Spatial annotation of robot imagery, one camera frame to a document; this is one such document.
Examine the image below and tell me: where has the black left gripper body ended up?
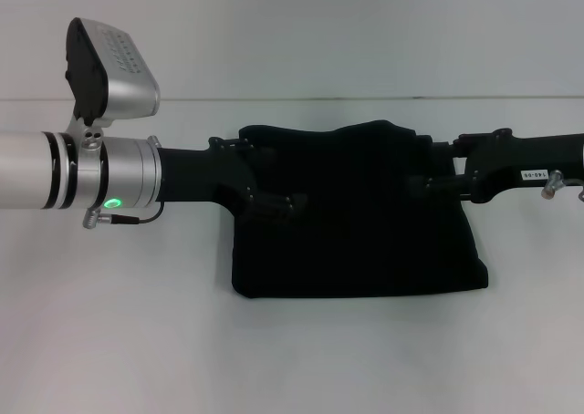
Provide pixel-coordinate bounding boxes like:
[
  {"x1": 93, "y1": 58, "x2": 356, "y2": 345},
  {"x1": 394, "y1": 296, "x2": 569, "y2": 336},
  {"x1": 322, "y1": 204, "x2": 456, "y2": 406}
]
[{"x1": 156, "y1": 137, "x2": 257, "y2": 207}]

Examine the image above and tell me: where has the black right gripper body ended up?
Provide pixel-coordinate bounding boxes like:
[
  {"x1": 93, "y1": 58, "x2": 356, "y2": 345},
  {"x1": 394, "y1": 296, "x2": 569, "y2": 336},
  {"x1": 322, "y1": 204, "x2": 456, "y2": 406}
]
[{"x1": 457, "y1": 129, "x2": 584, "y2": 206}]

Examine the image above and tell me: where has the black t-shirt with pink print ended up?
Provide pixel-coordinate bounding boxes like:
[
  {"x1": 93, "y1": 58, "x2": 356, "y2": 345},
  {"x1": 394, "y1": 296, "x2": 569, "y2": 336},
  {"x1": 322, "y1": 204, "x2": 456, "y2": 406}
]
[{"x1": 229, "y1": 119, "x2": 491, "y2": 301}]

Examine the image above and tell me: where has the silver elbow connector right gripper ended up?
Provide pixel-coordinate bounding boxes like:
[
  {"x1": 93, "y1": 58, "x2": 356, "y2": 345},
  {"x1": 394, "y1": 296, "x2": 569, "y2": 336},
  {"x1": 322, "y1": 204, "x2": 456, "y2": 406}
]
[{"x1": 541, "y1": 169, "x2": 577, "y2": 201}]

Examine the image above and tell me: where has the silver vented wrist camera box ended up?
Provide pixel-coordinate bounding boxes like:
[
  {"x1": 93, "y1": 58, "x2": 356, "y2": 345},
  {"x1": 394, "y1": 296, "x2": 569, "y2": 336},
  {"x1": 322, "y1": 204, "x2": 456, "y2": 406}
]
[{"x1": 63, "y1": 17, "x2": 162, "y2": 127}]

